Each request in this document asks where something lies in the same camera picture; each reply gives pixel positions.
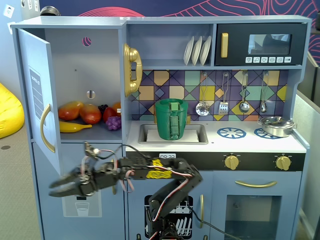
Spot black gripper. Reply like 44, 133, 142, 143
48, 159, 122, 198

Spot blue shopping list cabinet door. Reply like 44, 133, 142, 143
17, 27, 62, 176

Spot blue water dispenser fridge door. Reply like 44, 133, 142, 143
31, 142, 126, 240

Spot blue dishwasher door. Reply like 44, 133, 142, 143
127, 169, 214, 240

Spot blue oven door with window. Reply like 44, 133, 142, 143
212, 171, 303, 240

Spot yellow toy banana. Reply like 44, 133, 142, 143
59, 120, 93, 134

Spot red yellow toy mango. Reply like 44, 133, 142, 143
58, 100, 85, 121

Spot red orange toy mango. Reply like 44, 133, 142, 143
79, 103, 103, 125

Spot purple toy grapes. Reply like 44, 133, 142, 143
105, 116, 122, 131

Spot red toy strawberry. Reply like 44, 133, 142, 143
102, 106, 118, 123

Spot yellow beanbag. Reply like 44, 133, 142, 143
0, 82, 25, 140

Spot orange toy fruit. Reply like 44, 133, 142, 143
111, 101, 122, 116

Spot green 3D printed cup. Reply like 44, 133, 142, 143
154, 98, 188, 141

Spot gold toy telephone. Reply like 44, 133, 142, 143
123, 42, 143, 98

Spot grey toy sink basin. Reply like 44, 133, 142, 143
137, 123, 209, 145

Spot steel slotted skimmer spoon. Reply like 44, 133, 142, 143
195, 72, 210, 117

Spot gold stove knob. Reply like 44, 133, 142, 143
275, 155, 292, 171
224, 154, 240, 171

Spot steel slotted spatula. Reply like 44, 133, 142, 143
218, 72, 230, 116

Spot metal bowl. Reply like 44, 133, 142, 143
39, 5, 61, 17

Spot white toy plate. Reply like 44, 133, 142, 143
191, 35, 203, 66
199, 35, 212, 66
183, 35, 195, 66

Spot blue toy play kitchen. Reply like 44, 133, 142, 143
11, 15, 312, 240

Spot steel toy ladle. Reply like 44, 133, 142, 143
238, 71, 251, 113

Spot steel toy spoon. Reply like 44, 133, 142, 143
259, 71, 270, 114

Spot steel pot with lid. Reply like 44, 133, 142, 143
257, 116, 299, 138

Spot black toy microwave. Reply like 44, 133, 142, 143
214, 23, 308, 67

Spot grey partition panel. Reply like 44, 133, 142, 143
292, 49, 320, 240

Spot gold curved cabinet door handle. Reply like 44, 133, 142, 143
39, 103, 56, 153

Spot black power cable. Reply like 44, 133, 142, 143
191, 208, 242, 240

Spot white wall sockets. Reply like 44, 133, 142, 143
20, 0, 40, 12

